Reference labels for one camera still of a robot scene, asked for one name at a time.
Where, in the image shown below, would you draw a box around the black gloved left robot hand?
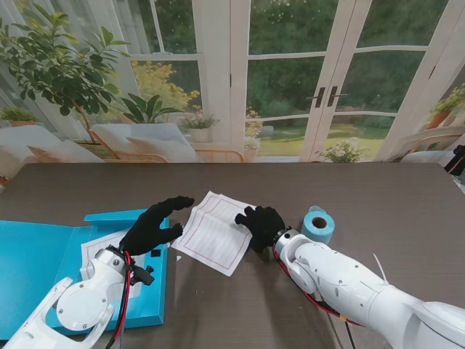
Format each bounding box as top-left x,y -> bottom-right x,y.
118,195 -> 195,257

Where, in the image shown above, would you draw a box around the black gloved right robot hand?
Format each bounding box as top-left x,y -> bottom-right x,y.
234,205 -> 286,254

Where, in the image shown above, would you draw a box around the light blue label roll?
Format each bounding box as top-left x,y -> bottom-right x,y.
300,205 -> 336,246

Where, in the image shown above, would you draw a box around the white lined paper sheets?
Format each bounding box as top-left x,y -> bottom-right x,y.
171,190 -> 255,278

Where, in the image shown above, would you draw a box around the blue file box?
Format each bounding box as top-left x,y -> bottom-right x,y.
0,209 -> 171,330

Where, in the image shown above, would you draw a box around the printed garden window backdrop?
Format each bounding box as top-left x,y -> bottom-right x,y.
0,0 -> 465,165

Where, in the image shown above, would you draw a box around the black stand at table edge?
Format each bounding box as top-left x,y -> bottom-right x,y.
445,144 -> 465,177

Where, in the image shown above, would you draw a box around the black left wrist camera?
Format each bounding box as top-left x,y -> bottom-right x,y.
129,265 -> 155,286

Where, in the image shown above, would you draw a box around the red left arm cable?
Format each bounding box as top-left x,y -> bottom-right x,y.
108,250 -> 132,342

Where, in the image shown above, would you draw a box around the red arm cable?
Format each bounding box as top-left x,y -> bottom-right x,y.
272,246 -> 364,328
108,250 -> 132,342

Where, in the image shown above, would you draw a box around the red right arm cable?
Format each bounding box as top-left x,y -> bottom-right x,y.
272,246 -> 364,328

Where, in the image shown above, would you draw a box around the white cable tie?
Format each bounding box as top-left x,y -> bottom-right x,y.
373,253 -> 388,283

